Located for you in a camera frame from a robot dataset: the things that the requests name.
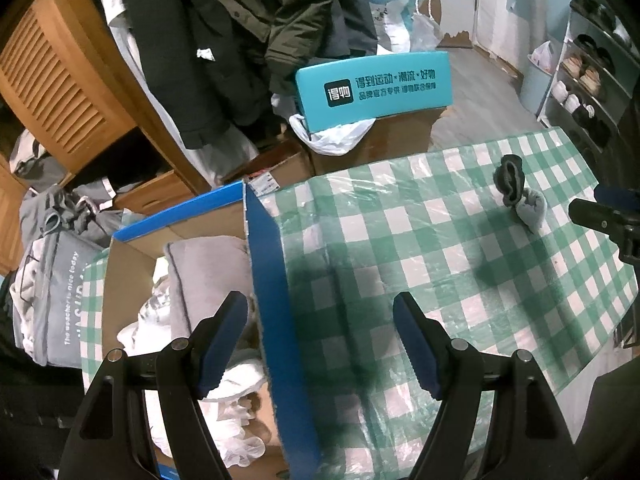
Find grey towel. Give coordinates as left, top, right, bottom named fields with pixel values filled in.
left=164, top=237, right=261, bottom=356

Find grey folded clothes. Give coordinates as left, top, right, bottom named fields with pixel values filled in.
left=10, top=130, right=69, bottom=192

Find grey shoe rack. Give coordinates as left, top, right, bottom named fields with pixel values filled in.
left=537, top=0, right=640, bottom=162

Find brown cardboard box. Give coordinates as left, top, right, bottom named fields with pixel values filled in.
left=222, top=139, right=314, bottom=192
left=307, top=105, right=452, bottom=179

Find pale clothes pile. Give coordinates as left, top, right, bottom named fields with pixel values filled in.
left=9, top=255, right=40, bottom=357

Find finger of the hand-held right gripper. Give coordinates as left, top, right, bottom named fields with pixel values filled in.
left=569, top=199, right=640, bottom=264
left=595, top=184, right=640, bottom=212

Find light grey sock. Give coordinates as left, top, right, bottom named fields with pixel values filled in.
left=515, top=189, right=547, bottom=234

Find blue-sided cardboard box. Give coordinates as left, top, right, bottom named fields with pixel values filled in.
left=102, top=180, right=323, bottom=480

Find teal printed box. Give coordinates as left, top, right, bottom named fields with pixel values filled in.
left=294, top=50, right=455, bottom=134

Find wooden wardrobe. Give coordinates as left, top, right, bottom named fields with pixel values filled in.
left=0, top=0, right=202, bottom=277

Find printed paper label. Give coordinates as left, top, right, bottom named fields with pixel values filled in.
left=245, top=172, right=279, bottom=197

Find white plastic bag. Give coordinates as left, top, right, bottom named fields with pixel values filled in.
left=272, top=92, right=377, bottom=157

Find light blue trash bin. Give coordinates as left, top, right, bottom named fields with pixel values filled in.
left=522, top=57, right=556, bottom=117

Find grey hoodie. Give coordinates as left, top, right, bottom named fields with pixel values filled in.
left=19, top=185, right=122, bottom=252

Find green white checkered tablecloth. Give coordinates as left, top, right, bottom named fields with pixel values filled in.
left=82, top=127, right=638, bottom=480

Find black hanging jacket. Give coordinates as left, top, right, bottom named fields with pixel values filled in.
left=122, top=0, right=282, bottom=151

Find white door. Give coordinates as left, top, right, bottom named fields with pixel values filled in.
left=472, top=0, right=532, bottom=69

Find grey printed laundry bag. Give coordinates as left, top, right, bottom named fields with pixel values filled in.
left=12, top=232, right=109, bottom=369

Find group of shoes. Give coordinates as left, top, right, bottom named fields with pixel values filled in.
left=550, top=0, right=632, bottom=147

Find wooden louvered wardrobe door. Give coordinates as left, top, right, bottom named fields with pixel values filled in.
left=0, top=0, right=137, bottom=160

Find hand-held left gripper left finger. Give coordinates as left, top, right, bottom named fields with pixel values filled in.
left=59, top=290, right=249, bottom=480

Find clear plastic bag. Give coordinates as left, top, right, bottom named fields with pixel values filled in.
left=410, top=10, right=444, bottom=54

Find dark cloth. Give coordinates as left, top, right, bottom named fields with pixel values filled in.
left=0, top=342, right=87, bottom=480

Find navy hanging garment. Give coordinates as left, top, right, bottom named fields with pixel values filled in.
left=325, top=0, right=379, bottom=59

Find white bin liner bag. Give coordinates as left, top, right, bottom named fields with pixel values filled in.
left=529, top=40, right=557, bottom=74

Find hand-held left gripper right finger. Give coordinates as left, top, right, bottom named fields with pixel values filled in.
left=392, top=291, right=576, bottom=480

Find dark grey sock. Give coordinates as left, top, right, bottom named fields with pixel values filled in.
left=500, top=155, right=527, bottom=209

